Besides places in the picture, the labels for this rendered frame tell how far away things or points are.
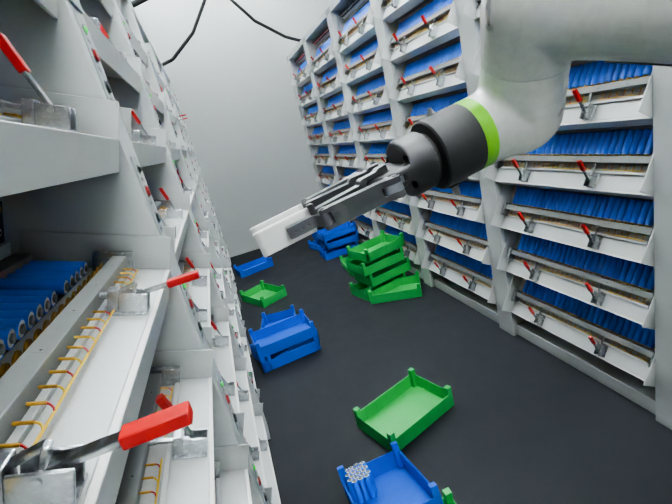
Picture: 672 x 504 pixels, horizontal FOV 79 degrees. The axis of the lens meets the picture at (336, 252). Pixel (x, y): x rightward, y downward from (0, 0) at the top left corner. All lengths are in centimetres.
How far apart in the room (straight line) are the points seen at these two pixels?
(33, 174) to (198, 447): 37
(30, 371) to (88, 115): 40
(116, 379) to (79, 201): 36
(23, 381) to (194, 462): 29
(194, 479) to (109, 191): 40
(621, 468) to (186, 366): 117
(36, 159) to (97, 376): 17
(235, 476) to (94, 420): 53
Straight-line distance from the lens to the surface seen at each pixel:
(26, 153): 35
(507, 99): 55
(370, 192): 46
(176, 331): 71
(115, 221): 67
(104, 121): 66
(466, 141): 52
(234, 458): 84
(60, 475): 26
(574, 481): 142
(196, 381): 74
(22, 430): 32
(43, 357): 37
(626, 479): 145
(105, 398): 35
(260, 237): 47
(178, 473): 57
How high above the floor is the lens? 105
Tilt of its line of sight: 17 degrees down
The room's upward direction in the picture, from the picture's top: 14 degrees counter-clockwise
